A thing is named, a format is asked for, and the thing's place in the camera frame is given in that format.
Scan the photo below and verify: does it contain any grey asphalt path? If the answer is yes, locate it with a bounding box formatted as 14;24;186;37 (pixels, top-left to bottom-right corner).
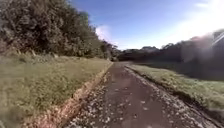
63;61;222;128

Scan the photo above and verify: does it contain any brown dirt strip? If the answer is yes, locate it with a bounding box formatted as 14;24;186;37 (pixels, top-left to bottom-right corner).
22;62;114;128

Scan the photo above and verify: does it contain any grass field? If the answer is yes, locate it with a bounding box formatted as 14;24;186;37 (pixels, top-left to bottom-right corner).
0;53;114;128

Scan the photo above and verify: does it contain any row of trees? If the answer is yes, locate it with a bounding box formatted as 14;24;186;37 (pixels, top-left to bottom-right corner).
0;0;122;62

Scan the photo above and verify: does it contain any grass verge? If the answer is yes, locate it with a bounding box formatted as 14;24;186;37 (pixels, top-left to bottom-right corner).
125;63;224;113

